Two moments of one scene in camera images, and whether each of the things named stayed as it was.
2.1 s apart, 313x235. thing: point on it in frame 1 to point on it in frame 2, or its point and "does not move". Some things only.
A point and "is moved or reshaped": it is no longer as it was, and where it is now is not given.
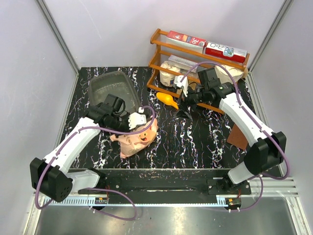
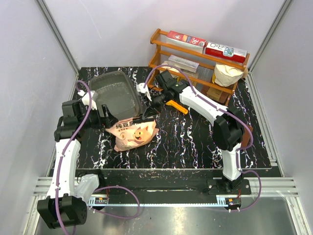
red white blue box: (226, 52) does not move
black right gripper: (183, 112) to (149, 110)
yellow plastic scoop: (167, 99) is moved or reshaped
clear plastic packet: (183, 64) does not move
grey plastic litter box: (117, 83) does not move
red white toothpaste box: (187, 41) does not move
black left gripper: (127, 127) to (110, 120)
